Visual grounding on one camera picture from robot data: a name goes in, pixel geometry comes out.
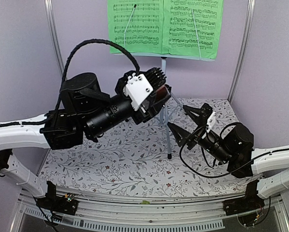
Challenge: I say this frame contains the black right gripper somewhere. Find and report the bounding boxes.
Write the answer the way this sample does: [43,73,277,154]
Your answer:
[167,105,233,164]

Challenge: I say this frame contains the white perforated music stand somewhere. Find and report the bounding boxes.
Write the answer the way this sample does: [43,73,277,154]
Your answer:
[109,0,217,160]

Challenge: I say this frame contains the dark red metronome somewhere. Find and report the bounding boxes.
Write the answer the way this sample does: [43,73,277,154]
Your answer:
[148,84,172,109]

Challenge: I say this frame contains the green sheet music page one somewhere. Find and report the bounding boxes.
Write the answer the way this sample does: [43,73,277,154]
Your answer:
[107,0,164,54]

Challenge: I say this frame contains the green sheet music stack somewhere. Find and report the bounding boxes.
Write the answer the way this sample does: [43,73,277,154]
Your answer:
[162,0,224,61]

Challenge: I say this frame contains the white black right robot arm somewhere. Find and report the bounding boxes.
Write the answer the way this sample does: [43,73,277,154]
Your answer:
[167,103,289,215]

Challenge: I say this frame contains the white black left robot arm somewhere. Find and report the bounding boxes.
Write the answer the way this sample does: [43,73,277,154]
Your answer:
[0,68,171,215]

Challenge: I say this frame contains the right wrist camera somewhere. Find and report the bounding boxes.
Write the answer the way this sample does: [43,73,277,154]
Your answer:
[206,111,216,133]

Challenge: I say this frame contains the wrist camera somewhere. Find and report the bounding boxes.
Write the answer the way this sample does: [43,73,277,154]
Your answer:
[206,111,216,133]
[122,68,167,112]

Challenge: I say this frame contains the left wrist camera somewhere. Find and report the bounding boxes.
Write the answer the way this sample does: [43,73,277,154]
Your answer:
[122,68,167,112]

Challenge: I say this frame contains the aluminium front rail frame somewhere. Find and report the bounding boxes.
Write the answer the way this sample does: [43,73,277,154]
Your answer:
[10,190,289,232]

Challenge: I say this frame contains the aluminium corner post right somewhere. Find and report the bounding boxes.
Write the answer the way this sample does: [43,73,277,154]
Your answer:
[228,0,256,103]

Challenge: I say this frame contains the aluminium corner post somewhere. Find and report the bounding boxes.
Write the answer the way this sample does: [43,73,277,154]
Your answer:
[228,0,256,103]
[44,0,64,75]

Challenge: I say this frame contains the aluminium corner post left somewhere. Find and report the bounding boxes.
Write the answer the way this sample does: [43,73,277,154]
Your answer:
[44,0,64,75]

